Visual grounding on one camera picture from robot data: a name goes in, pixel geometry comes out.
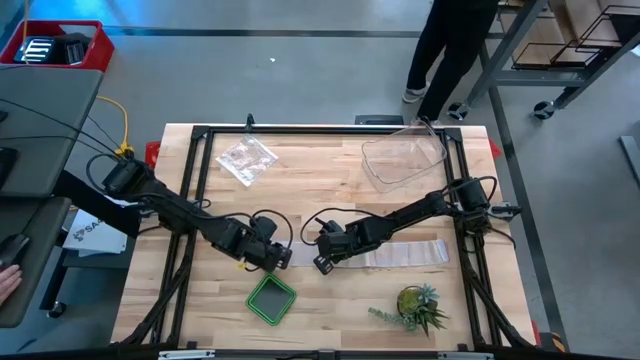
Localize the silver bracket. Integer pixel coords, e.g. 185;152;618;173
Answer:
436;351;495;360
158;349;217;360

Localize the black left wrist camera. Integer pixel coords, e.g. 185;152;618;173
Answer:
252;214;279;242

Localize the yellow cable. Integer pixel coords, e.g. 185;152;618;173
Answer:
96;94;136;157

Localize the artificial succulent plant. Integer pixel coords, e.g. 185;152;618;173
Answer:
367;282;450;339

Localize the person's hand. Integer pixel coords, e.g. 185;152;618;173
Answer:
0;263;24;307

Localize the black metal table frame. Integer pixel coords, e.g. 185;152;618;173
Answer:
112;124;539;351

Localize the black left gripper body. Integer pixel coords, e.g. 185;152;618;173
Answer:
234;232;294;274

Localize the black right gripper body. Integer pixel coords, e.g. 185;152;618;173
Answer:
312;227;371;276

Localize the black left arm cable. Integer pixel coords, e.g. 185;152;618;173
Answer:
192;198;295;251

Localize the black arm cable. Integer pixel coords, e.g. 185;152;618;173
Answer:
192;198;295;251
299;207;401;247

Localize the person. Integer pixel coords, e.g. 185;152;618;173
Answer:
402;0;501;122

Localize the clear plastic bag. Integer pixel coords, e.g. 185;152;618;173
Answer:
215;133;280;188

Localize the green black square tray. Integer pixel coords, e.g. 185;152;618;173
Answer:
244;272;298;327

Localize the black computer mouse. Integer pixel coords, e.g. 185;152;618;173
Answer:
0;233;31;270

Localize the grey box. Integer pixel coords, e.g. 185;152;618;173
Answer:
354;114;405;127

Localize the grey desk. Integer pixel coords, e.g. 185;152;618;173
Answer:
0;196;72;330
0;64;105;199

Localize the clear plastic bin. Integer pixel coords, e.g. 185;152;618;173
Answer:
360;119;449;194

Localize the grey metal cart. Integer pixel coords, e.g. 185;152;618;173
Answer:
446;0;640;122

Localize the black striped device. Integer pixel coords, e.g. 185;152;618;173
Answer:
13;32;92;67

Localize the red plastic crate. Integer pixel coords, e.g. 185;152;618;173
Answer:
0;19;116;74

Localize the white printed paper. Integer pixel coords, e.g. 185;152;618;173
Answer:
62;208;129;257

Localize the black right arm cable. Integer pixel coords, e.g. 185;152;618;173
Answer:
299;207;401;247

